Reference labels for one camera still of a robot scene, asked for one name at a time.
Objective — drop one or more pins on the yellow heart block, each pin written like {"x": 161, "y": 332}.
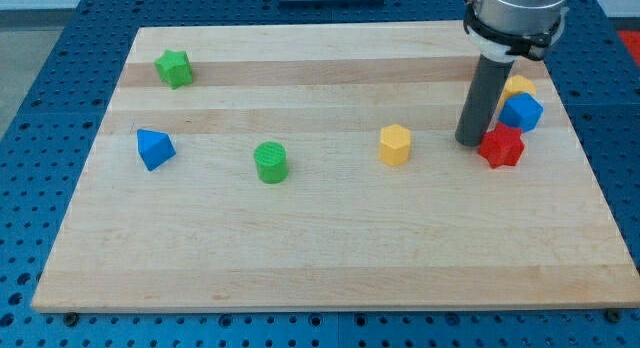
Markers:
{"x": 515, "y": 85}

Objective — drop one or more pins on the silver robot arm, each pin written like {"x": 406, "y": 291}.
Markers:
{"x": 518, "y": 17}

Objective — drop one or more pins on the wooden board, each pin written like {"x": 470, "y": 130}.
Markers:
{"x": 344, "y": 231}

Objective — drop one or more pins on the green cylinder block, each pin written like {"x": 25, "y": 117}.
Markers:
{"x": 271, "y": 162}

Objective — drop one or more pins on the yellow hexagon block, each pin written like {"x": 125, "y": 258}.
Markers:
{"x": 394, "y": 144}

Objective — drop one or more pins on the blue triangular block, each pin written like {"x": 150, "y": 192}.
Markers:
{"x": 154, "y": 148}

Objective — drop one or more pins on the green star block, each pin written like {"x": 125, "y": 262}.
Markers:
{"x": 174, "y": 68}

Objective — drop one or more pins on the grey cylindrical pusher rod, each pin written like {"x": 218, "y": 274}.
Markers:
{"x": 481, "y": 101}

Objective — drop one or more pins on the red star block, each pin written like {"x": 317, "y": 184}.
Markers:
{"x": 502, "y": 146}

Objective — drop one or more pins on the blue pentagon block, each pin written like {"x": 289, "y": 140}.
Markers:
{"x": 521, "y": 111}

